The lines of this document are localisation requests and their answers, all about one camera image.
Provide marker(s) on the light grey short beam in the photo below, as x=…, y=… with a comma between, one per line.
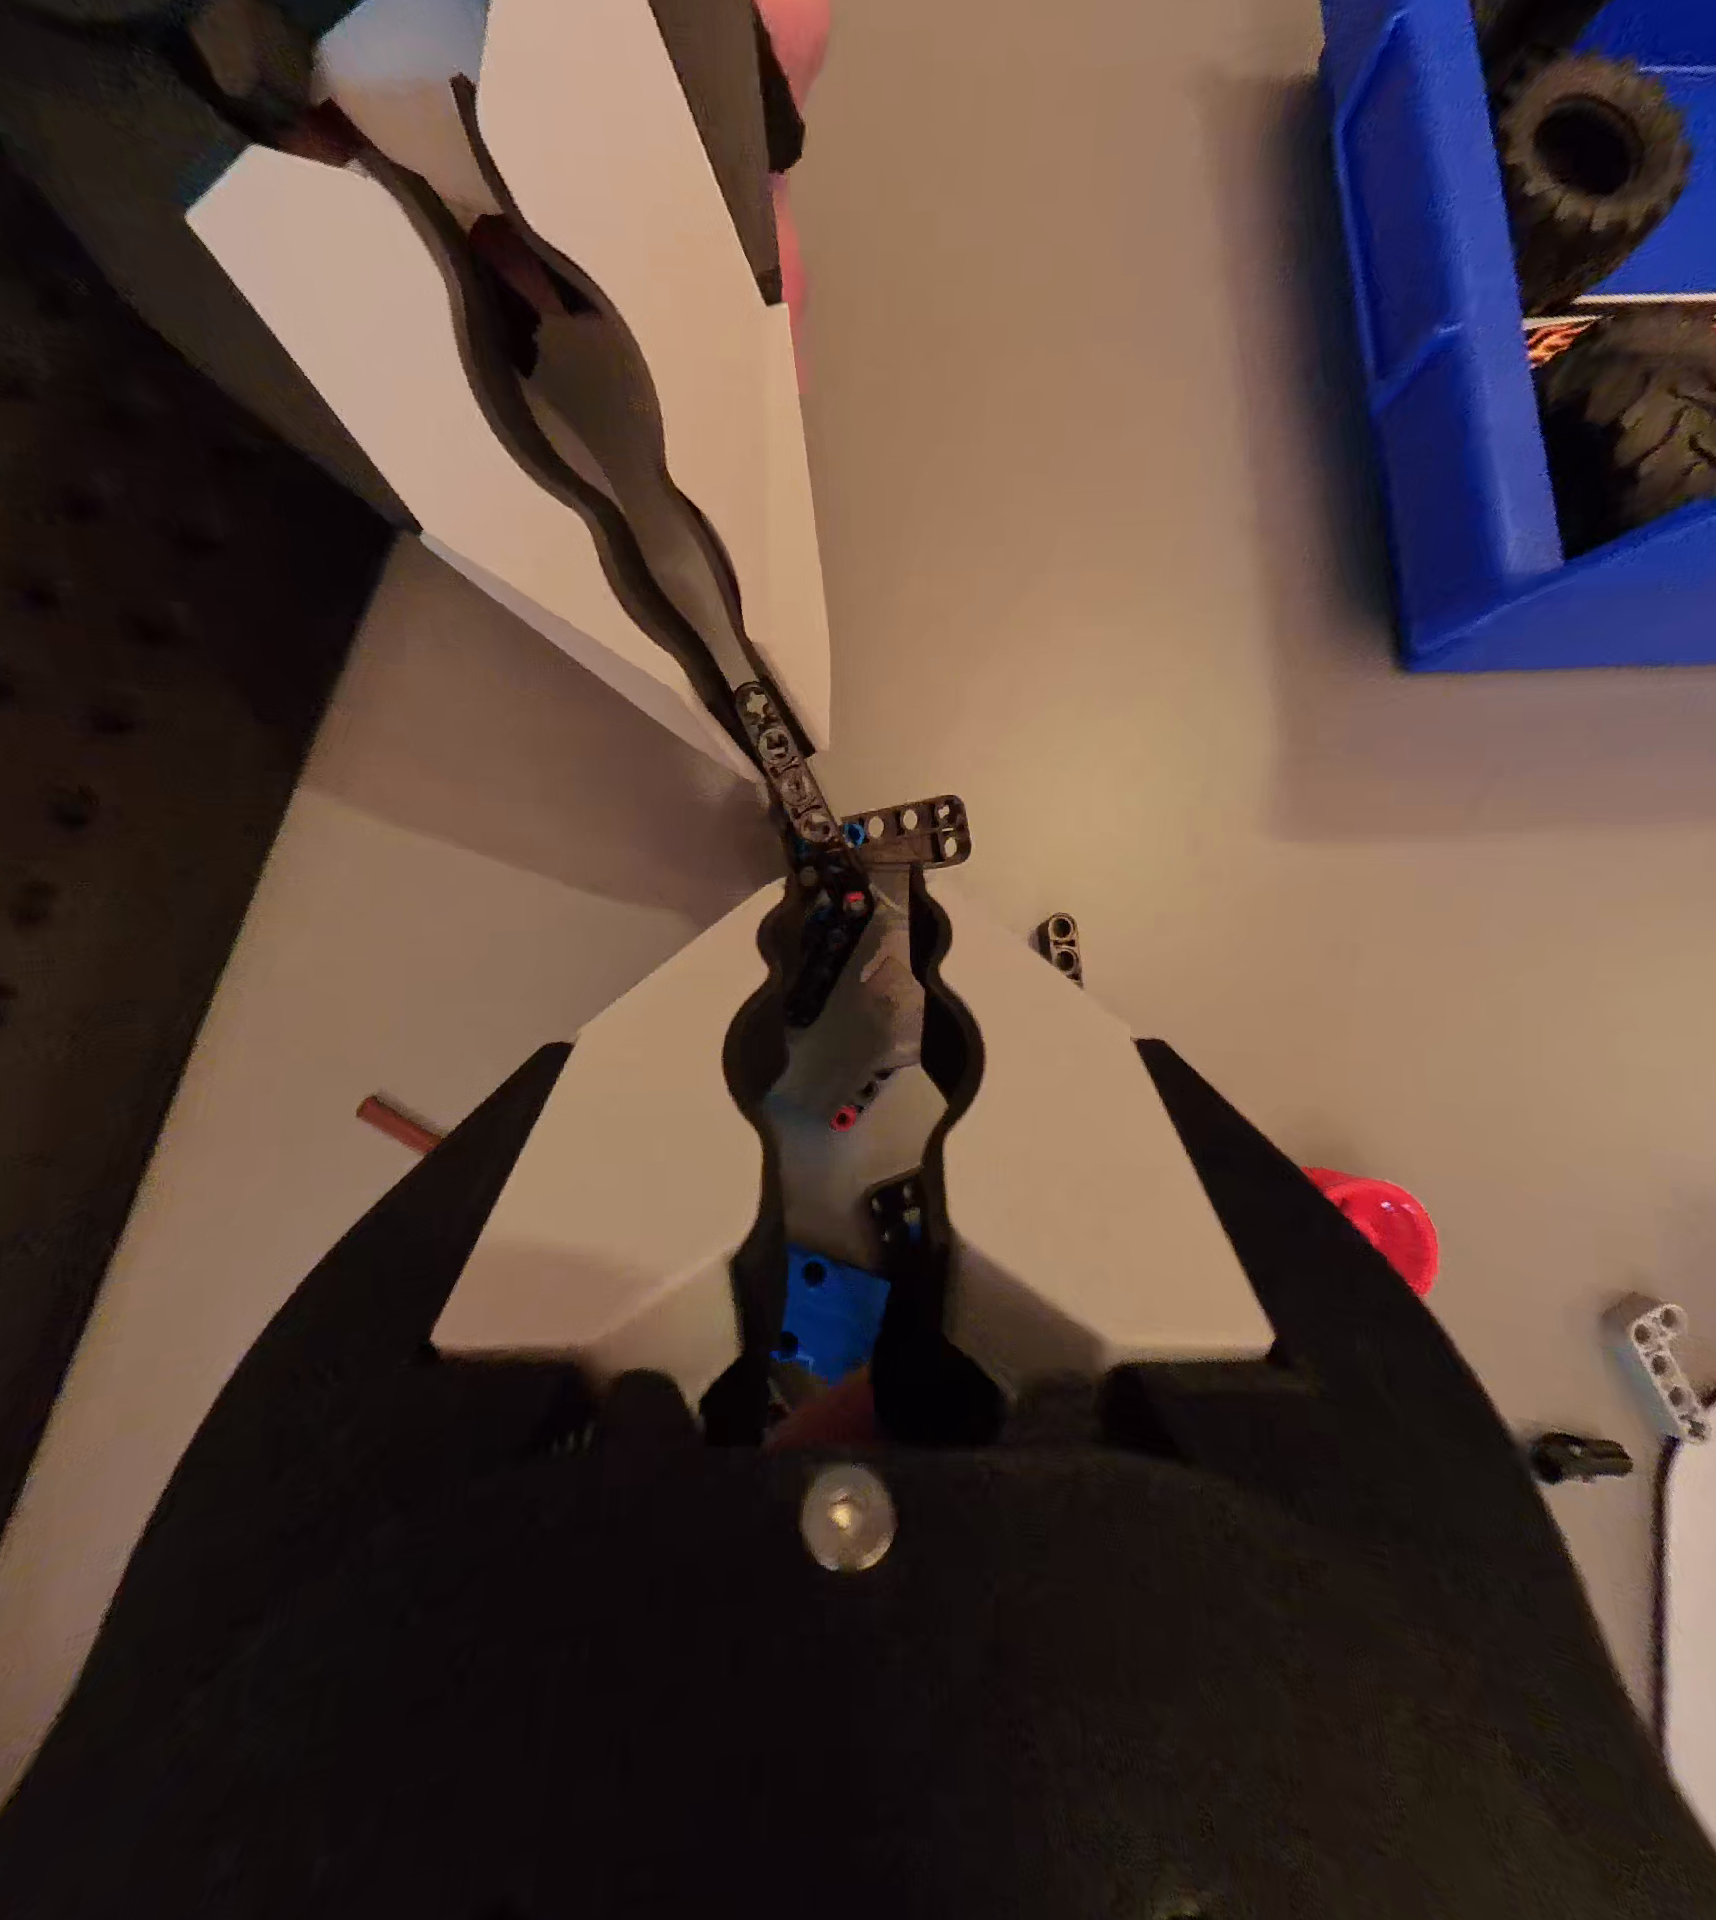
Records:
x=1661, y=1365

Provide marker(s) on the black pin connector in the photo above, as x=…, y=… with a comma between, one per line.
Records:
x=1580, y=1454

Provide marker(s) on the blue curved shell panel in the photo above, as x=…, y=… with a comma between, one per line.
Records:
x=829, y=1320

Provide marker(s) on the brown axle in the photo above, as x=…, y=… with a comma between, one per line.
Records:
x=400, y=1123

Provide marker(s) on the black rubber tyre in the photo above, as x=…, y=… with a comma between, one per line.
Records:
x=1647, y=421
x=1586, y=151

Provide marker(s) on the grey desk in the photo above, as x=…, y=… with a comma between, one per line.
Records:
x=1172, y=751

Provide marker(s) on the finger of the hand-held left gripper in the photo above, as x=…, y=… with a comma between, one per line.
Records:
x=349, y=345
x=723, y=451

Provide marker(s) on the blue plastic bin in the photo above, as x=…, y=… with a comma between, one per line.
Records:
x=1442, y=375

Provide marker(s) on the small grey connector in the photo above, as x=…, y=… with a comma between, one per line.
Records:
x=1061, y=944

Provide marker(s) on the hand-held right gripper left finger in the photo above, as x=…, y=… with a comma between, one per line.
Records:
x=603, y=1200

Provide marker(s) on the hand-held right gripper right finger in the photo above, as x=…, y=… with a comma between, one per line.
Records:
x=1113, y=1200

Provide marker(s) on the dark perforated panel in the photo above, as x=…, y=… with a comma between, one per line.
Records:
x=92, y=900

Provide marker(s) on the red wheel hub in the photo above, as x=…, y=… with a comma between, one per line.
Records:
x=1382, y=1223

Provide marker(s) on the black flat beam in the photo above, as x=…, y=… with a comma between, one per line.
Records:
x=900, y=1208

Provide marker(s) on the person's left hand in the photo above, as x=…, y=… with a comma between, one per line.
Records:
x=799, y=38

